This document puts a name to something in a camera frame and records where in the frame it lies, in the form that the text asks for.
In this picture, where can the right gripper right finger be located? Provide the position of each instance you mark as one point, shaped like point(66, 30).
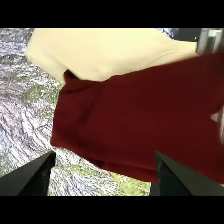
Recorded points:
point(181, 180)

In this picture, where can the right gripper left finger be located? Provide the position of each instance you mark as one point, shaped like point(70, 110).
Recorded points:
point(30, 178)

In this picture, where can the dark red garment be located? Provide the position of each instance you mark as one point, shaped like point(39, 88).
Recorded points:
point(140, 123)

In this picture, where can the cream garment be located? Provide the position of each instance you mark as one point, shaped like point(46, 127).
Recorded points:
point(100, 50)

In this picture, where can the silver frame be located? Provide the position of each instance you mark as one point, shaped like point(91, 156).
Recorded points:
point(210, 38)

